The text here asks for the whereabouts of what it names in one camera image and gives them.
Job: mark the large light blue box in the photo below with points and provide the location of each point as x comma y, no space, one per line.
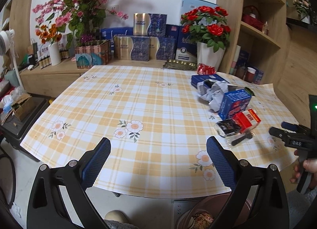
190,4

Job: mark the pale pink potted flowers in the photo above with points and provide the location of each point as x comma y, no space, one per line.
301,3

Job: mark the brown cup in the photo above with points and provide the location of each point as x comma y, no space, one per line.
240,72

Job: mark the black storage case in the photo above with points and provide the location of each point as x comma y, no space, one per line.
24,129

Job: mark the small black plastic piece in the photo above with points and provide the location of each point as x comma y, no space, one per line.
241,139

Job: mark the blue cookie box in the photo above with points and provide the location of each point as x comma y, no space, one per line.
244,58

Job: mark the red white cigarette pack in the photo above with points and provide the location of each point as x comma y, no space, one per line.
247,120

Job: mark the small blue carton red print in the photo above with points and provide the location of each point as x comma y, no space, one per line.
232,106

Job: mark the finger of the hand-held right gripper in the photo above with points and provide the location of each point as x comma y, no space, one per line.
287,125
276,131

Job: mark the white standing fan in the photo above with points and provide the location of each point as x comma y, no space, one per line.
3,42

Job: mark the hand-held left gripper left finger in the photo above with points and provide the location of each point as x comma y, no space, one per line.
96,162

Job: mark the small glass bottle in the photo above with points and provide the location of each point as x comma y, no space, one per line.
266,29

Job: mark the small cardboard box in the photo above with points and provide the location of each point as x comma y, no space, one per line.
23,108

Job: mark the crumpled silver white wrapper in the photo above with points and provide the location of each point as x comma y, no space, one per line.
215,94

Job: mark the red paper cup white rim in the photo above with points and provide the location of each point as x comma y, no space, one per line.
250,75

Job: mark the crushed red soda can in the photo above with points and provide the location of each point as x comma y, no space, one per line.
205,69

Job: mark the row of small brown bottles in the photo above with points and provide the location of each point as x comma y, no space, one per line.
44,62

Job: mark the purple artificial flowers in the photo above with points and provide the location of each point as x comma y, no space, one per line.
87,38

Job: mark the orange artificial flowers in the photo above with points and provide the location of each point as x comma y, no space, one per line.
47,34

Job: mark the brown waste bin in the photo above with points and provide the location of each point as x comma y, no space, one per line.
195,206

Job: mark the wooden shelf unit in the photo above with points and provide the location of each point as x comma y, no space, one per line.
229,8

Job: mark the long blue box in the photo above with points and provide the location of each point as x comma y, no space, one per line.
116,32

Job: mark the blue cardboard box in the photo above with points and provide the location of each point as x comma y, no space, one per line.
198,79

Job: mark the striped planter box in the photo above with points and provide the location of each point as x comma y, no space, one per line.
91,54

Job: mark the red rose artificial plant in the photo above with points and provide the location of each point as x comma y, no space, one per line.
213,29

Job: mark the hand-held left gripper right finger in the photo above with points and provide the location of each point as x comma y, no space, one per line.
220,162

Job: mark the gold embossed tray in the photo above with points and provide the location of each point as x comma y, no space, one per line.
179,65

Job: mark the black foil packet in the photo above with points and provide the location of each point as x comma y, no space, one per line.
226,127

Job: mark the red gift basket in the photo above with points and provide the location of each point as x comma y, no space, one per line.
252,20

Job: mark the person's right hand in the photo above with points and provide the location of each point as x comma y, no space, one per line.
311,165

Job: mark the beige slipper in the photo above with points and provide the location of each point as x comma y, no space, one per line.
115,216

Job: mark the white vase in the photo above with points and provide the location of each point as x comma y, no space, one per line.
55,55

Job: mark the dark blue box red logo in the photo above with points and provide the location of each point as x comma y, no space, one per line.
173,32

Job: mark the stack of pastel paper cups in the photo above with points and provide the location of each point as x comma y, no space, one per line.
236,58

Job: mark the small blue box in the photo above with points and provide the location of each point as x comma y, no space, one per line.
259,76

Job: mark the green gold foil packet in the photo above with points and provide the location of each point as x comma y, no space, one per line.
249,92

